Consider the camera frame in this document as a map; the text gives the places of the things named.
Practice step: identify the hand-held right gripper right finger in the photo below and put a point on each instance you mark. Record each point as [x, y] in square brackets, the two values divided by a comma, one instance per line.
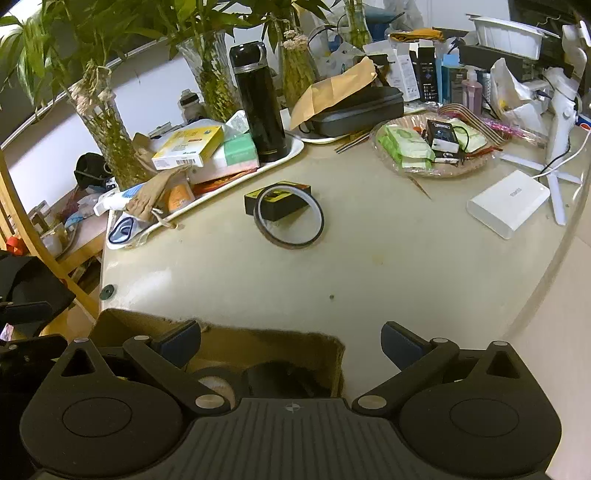
[399, 345]

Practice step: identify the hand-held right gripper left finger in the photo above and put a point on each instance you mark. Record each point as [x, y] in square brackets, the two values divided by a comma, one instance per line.
[181, 345]

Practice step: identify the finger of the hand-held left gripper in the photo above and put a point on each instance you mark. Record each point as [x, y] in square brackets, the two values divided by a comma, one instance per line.
[37, 350]
[27, 312]

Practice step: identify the brown cardboard box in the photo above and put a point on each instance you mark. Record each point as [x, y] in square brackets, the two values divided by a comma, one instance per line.
[277, 344]

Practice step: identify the black round disc device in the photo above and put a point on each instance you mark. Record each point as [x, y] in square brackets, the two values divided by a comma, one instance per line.
[281, 381]

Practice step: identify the black rubber grommet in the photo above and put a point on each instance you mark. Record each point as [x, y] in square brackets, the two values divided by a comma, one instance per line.
[107, 291]

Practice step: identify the white tube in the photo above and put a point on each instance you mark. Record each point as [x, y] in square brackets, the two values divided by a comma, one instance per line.
[117, 199]

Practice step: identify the orange packet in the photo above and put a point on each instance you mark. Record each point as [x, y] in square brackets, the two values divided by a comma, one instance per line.
[180, 198]

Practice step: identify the black round object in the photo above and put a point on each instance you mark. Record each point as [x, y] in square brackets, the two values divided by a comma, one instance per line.
[90, 168]

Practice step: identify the black and yellow box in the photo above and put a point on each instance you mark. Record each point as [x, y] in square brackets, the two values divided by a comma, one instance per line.
[281, 205]

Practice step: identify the flat white box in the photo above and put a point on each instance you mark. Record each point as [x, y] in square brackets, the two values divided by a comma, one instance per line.
[505, 205]

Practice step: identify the clear plate with snacks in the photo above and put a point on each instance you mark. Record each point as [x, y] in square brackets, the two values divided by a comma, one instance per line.
[438, 170]

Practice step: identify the tall glass vase with bamboo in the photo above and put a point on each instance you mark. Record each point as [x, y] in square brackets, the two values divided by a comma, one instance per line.
[111, 134]

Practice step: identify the yellow cardboard box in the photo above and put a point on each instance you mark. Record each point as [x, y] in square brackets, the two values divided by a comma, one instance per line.
[187, 147]

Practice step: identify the green wet wipes pack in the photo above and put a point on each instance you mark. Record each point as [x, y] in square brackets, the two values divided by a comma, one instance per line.
[408, 145]

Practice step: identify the green tissue pack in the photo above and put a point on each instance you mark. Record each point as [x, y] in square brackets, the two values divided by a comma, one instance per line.
[240, 152]

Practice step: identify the bundle of striped straws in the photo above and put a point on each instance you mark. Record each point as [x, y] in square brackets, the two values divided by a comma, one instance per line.
[353, 142]

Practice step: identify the small black box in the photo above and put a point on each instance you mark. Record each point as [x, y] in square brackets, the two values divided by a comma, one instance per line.
[443, 136]

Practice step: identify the long white tray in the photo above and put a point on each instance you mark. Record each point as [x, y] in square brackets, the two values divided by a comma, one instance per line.
[286, 154]

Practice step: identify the black zip case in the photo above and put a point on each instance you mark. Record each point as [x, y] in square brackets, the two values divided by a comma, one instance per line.
[364, 113]

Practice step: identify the black thermos bottle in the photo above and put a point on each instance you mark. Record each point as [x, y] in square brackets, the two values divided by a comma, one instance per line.
[261, 106]

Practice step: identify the pink pump bottle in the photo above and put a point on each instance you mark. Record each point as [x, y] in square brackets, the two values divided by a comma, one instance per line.
[472, 94]

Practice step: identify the brown paper envelope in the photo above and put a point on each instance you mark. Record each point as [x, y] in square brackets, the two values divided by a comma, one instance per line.
[332, 92]

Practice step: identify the upright blue carton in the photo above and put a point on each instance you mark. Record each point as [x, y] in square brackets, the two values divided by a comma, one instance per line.
[453, 83]

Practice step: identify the wide glass vase with bamboo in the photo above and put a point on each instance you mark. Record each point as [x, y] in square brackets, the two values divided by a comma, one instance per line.
[212, 78]

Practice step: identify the upright black carton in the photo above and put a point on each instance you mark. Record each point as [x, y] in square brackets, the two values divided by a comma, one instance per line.
[427, 76]

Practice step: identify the upright white carton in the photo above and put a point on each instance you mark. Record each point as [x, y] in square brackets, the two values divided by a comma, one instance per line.
[402, 74]

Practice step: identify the white tripod stand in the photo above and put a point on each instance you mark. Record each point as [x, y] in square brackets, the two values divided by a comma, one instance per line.
[561, 120]

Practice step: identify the white plastic bag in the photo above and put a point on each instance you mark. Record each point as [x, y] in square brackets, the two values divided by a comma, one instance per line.
[512, 87]

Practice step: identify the twine-necked glass bottle vase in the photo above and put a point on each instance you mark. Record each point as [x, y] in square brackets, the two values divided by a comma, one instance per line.
[300, 74]

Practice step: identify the small glass vase with stems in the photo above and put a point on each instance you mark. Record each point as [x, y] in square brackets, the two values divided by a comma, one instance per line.
[357, 25]

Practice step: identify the white plastic bowl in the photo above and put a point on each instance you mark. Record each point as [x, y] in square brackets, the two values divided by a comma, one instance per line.
[508, 37]

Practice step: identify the wooden chair frame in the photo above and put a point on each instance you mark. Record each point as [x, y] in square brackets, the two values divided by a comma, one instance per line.
[27, 226]

